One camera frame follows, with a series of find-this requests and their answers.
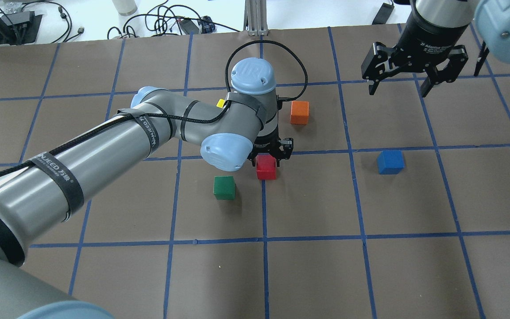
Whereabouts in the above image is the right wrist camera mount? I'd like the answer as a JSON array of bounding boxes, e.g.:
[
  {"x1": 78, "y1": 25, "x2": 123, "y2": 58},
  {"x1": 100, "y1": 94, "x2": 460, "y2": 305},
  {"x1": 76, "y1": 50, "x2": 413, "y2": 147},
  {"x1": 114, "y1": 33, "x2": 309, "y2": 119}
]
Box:
[{"x1": 473, "y1": 41, "x2": 490, "y2": 77}]

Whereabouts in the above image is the black cables bundle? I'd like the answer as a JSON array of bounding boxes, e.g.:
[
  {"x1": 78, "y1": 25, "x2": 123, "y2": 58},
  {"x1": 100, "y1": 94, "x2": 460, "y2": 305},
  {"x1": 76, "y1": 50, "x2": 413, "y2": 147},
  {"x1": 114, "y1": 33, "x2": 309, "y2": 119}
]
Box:
[{"x1": 42, "y1": 0, "x2": 242, "y2": 40}]

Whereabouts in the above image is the green block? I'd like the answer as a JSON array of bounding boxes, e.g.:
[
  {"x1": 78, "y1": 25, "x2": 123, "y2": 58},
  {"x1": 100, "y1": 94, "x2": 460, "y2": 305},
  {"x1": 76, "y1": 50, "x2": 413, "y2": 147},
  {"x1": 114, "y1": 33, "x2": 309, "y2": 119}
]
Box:
[{"x1": 213, "y1": 176, "x2": 236, "y2": 200}]

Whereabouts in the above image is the black power adapter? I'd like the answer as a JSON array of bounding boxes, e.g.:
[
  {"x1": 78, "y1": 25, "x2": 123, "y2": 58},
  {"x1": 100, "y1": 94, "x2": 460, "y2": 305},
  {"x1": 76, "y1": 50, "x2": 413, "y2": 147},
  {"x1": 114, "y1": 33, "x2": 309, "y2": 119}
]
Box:
[{"x1": 178, "y1": 19, "x2": 200, "y2": 35}]

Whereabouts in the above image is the orange block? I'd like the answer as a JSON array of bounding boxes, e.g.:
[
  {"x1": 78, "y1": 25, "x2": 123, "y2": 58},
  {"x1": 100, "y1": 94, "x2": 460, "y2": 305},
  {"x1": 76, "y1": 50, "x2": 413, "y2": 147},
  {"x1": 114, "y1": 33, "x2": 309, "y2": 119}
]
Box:
[{"x1": 290, "y1": 101, "x2": 310, "y2": 125}]

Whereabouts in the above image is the blue block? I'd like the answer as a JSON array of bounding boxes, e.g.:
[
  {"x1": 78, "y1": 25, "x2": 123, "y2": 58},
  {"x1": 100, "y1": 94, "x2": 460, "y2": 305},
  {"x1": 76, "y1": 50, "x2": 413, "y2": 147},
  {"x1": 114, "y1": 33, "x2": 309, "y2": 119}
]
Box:
[{"x1": 377, "y1": 151, "x2": 406, "y2": 175}]

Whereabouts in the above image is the aluminium frame post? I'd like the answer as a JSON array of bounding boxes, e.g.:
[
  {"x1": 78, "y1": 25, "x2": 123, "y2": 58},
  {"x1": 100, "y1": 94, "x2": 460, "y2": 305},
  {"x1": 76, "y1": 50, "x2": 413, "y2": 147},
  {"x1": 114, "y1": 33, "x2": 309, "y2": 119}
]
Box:
[{"x1": 243, "y1": 0, "x2": 269, "y2": 36}]

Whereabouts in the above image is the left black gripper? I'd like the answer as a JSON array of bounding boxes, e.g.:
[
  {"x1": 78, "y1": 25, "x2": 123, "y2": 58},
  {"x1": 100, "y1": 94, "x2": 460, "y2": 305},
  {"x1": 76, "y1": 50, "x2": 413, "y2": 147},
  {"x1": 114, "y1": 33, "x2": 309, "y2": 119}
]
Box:
[{"x1": 247, "y1": 120, "x2": 294, "y2": 167}]

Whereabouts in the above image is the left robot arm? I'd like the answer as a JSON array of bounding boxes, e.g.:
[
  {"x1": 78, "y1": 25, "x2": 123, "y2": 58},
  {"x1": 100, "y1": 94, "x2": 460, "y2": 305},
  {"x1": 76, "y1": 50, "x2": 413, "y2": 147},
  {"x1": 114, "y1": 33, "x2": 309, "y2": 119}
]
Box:
[{"x1": 0, "y1": 57, "x2": 292, "y2": 319}]

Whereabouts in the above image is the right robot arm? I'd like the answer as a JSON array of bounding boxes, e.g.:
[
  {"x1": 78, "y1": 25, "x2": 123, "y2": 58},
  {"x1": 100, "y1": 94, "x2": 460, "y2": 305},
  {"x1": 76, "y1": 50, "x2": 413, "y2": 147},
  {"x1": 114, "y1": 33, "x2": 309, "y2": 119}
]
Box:
[{"x1": 361, "y1": 0, "x2": 510, "y2": 97}]

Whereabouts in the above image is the yellow block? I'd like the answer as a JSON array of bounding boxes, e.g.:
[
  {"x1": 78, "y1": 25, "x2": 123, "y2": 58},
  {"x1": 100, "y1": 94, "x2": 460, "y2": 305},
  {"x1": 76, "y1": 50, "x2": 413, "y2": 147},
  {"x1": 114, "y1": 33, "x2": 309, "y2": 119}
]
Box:
[{"x1": 216, "y1": 99, "x2": 225, "y2": 109}]

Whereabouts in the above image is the red block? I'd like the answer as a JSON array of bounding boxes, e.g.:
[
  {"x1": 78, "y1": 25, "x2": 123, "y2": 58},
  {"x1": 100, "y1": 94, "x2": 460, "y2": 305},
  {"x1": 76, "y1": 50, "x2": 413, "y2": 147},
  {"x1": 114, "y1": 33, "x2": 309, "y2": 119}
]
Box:
[{"x1": 255, "y1": 154, "x2": 277, "y2": 180}]

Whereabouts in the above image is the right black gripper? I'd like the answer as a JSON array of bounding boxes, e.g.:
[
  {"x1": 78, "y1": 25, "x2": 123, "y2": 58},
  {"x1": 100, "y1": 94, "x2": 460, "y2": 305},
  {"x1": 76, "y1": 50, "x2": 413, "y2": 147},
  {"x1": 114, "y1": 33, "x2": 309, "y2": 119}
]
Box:
[{"x1": 362, "y1": 16, "x2": 469, "y2": 97}]

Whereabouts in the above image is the black braided cable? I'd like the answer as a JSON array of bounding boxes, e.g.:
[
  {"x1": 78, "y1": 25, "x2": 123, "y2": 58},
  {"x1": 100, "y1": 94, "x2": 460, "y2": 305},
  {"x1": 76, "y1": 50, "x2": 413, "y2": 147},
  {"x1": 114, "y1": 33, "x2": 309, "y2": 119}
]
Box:
[{"x1": 0, "y1": 40, "x2": 309, "y2": 187}]

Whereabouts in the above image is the black monitor stand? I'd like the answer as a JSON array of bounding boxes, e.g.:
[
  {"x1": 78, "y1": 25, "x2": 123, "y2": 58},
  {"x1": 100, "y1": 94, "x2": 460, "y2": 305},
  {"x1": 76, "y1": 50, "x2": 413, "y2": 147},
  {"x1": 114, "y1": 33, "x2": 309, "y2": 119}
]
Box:
[{"x1": 0, "y1": 12, "x2": 43, "y2": 45}]

